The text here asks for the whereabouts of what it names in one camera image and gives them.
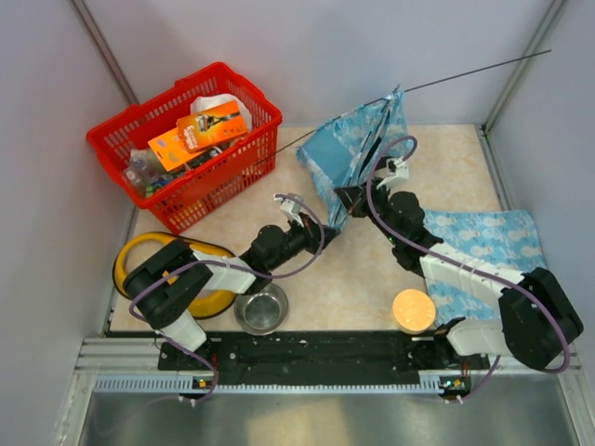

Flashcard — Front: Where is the red plastic shopping basket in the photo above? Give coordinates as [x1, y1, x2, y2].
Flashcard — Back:
[86, 62, 283, 234]

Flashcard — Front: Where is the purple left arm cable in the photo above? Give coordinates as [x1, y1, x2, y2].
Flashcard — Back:
[128, 193, 326, 405]

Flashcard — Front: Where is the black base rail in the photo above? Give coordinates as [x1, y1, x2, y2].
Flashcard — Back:
[157, 330, 470, 386]

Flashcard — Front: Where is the clear plastic bottle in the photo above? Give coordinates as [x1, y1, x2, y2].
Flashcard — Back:
[123, 157, 160, 190]

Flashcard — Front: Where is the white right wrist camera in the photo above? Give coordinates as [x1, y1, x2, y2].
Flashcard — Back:
[377, 157, 409, 190]

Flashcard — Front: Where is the orange Scrub Daddy sponge pack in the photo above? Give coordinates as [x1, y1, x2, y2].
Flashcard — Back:
[148, 128, 202, 172]

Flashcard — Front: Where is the blue patterned tent mat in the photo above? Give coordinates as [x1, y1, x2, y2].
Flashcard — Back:
[424, 209, 547, 325]

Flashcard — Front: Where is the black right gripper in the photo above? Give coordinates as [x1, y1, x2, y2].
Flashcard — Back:
[337, 175, 403, 244]

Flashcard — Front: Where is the stainless steel pet bowl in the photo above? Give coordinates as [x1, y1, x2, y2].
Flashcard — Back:
[233, 283, 289, 335]

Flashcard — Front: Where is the yellow double pet bowl holder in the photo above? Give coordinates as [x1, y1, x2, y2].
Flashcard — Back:
[112, 231, 237, 320]

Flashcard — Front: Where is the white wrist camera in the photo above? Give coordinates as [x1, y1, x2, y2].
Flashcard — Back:
[377, 157, 409, 190]
[273, 193, 304, 227]

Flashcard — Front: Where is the blue green scouring pad pack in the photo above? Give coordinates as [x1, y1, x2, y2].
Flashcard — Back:
[145, 178, 169, 197]

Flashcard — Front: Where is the thin black tent pole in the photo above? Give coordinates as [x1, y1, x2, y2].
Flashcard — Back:
[255, 48, 552, 166]

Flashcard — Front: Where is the white plastic bag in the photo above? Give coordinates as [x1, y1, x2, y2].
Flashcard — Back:
[191, 93, 253, 132]

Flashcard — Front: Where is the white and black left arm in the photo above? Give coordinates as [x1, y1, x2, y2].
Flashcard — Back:
[123, 213, 339, 369]

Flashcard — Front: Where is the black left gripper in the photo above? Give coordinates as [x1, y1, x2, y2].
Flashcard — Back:
[267, 216, 339, 274]

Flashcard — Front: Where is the orange round lid jar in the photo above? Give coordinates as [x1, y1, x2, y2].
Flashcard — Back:
[392, 289, 437, 335]

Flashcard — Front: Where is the blue patterned pet tent fabric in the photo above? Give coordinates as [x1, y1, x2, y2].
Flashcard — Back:
[297, 87, 414, 230]

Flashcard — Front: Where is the black instant noodle cup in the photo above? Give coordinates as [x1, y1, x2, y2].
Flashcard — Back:
[187, 146, 226, 169]

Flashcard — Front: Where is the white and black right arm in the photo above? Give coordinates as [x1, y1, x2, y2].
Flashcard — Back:
[335, 183, 584, 374]

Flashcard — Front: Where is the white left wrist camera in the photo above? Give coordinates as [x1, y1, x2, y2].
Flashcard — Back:
[273, 193, 304, 227]

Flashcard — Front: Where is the orange Gillette razor box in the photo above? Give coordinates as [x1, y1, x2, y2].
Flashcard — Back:
[177, 100, 248, 152]

